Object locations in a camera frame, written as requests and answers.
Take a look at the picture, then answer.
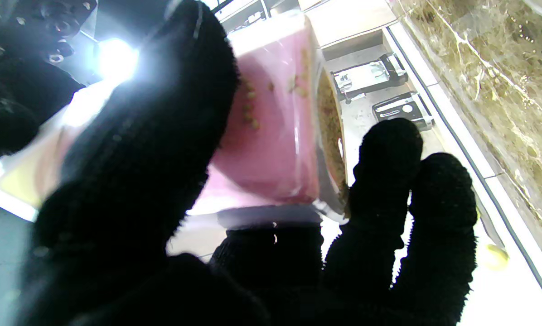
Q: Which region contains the tall wooden cabinet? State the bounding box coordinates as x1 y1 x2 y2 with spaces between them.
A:
217 0 396 48

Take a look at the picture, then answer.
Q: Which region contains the black espresso machine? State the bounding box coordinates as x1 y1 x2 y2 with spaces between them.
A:
331 52 408 102

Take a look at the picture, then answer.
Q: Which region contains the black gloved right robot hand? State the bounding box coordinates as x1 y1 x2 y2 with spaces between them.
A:
0 18 85 155

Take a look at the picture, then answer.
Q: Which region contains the pink container with white lid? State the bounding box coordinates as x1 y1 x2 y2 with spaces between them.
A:
189 11 349 223

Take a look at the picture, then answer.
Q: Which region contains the yellow fruit piece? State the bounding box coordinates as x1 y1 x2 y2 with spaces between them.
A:
484 244 510 270

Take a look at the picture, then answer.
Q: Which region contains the black silver toaster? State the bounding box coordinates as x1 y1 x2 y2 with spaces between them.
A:
372 91 435 132

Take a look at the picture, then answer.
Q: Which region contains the white square container lid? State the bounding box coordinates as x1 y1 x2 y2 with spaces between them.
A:
0 79 117 222

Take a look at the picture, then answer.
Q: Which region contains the white base cabinet row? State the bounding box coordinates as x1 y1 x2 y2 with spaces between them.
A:
384 23 542 326

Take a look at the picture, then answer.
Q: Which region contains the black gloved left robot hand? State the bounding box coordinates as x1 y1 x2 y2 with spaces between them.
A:
19 0 477 326

